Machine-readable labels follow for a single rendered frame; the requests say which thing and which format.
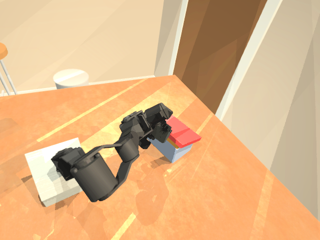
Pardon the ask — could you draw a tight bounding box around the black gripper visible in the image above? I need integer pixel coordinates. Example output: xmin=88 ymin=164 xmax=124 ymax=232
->
xmin=138 ymin=106 xmax=173 ymax=150

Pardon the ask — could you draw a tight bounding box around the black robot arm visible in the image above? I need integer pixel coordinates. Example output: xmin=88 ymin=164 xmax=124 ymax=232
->
xmin=51 ymin=102 xmax=172 ymax=203

